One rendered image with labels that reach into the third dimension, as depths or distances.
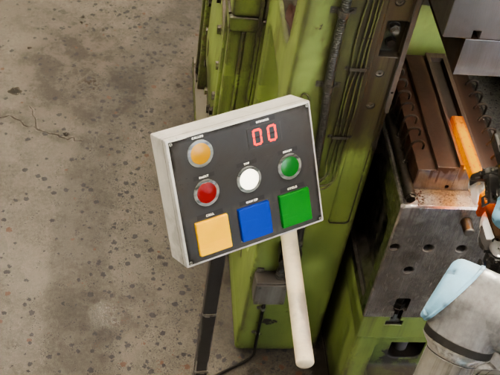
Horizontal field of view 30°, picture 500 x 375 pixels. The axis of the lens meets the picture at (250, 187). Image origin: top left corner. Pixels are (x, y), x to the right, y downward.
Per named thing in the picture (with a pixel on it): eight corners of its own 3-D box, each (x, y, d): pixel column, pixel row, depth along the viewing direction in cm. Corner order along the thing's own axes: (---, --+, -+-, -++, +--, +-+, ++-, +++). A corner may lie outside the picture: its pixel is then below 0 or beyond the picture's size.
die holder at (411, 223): (496, 318, 257) (554, 210, 225) (362, 317, 252) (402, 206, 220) (452, 172, 295) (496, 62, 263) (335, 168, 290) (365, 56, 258)
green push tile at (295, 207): (312, 218, 205) (309, 187, 202) (283, 228, 202) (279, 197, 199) (308, 216, 206) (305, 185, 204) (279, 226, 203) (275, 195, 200)
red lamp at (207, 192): (217, 205, 192) (219, 191, 189) (194, 204, 191) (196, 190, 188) (216, 194, 194) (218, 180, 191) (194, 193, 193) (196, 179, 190)
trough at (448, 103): (480, 170, 221) (482, 165, 220) (458, 169, 221) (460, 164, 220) (443, 57, 250) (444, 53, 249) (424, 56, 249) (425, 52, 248)
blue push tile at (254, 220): (274, 232, 200) (269, 200, 198) (243, 243, 198) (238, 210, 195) (270, 230, 202) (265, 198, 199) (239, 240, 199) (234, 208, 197)
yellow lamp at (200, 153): (210, 167, 189) (213, 152, 186) (187, 166, 188) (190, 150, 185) (210, 155, 191) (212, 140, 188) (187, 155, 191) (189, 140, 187)
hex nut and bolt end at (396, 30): (396, 52, 212) (403, 27, 207) (384, 51, 211) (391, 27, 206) (394, 45, 213) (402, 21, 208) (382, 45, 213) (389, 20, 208)
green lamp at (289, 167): (299, 178, 200) (303, 164, 197) (277, 178, 200) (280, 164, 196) (297, 168, 202) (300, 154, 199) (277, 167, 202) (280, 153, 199)
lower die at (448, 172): (490, 190, 227) (501, 166, 221) (411, 188, 224) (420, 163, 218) (453, 79, 256) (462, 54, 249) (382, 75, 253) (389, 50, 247)
